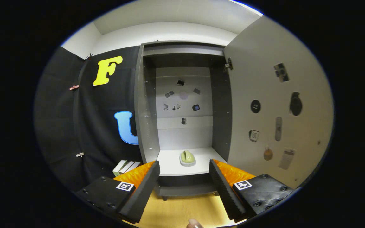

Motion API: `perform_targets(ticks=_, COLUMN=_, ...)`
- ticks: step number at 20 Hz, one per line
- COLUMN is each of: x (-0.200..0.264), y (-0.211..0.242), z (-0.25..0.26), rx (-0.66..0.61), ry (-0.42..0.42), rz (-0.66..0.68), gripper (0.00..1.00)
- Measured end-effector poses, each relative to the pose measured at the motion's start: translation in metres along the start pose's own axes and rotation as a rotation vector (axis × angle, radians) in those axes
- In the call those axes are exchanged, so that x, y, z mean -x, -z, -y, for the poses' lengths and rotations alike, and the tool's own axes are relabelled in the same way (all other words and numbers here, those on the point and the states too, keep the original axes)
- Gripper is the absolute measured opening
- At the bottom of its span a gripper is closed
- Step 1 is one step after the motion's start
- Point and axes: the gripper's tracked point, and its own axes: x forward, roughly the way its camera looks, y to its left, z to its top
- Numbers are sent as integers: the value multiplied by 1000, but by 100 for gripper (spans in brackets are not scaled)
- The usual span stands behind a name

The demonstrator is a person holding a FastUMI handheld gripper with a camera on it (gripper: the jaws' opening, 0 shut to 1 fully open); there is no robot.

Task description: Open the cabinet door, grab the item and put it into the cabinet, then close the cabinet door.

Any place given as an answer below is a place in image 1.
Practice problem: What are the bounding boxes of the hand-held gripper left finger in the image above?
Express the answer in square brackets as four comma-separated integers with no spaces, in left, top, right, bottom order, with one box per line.
[74,160,161,224]

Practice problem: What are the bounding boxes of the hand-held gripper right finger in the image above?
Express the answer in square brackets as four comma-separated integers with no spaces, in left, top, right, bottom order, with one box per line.
[208,159,296,223]

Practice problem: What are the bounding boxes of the green rounded object with tray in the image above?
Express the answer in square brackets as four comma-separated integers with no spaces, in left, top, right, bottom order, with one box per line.
[179,150,197,167]

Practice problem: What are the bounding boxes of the green book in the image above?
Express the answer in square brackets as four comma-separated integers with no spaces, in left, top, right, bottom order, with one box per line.
[112,160,128,177]

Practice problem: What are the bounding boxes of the grey cabinet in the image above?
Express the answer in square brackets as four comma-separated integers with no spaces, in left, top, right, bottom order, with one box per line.
[134,40,234,201]

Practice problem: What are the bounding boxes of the black backdrop cloth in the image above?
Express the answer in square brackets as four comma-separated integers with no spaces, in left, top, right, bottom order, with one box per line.
[34,46,143,193]

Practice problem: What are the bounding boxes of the ceiling light strip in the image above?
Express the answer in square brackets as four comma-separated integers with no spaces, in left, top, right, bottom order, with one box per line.
[229,0,264,16]

